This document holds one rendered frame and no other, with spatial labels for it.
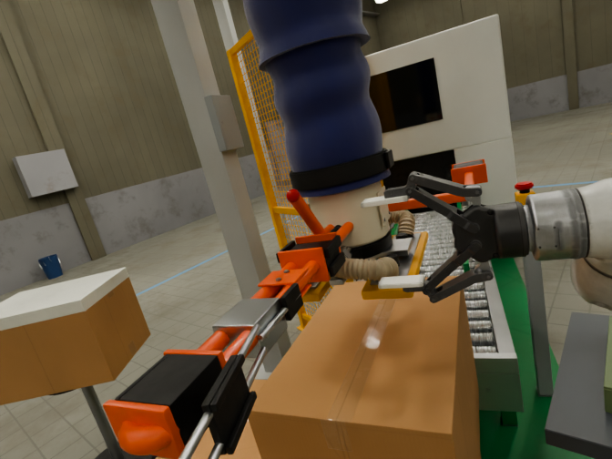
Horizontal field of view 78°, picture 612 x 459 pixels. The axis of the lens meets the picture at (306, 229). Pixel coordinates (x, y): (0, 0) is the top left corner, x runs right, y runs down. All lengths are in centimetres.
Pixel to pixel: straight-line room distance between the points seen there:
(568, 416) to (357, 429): 48
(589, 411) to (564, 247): 57
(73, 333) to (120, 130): 822
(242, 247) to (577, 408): 177
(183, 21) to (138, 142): 782
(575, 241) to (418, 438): 40
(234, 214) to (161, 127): 823
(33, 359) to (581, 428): 196
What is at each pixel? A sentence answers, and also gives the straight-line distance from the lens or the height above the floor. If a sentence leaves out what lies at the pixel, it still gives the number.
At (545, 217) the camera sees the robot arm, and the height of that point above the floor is 128.
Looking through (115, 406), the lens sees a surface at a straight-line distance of 39.
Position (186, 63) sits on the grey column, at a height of 196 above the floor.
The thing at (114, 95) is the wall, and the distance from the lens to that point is 1008.
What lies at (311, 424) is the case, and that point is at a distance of 80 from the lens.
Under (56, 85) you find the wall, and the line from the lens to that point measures 970.
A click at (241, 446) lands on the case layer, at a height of 54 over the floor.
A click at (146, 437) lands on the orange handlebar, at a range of 37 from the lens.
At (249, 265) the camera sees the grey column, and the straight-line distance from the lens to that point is 232.
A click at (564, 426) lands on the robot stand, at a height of 75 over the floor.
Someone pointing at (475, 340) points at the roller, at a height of 54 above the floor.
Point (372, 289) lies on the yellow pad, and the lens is 75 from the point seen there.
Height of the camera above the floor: 144
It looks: 14 degrees down
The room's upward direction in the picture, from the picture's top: 14 degrees counter-clockwise
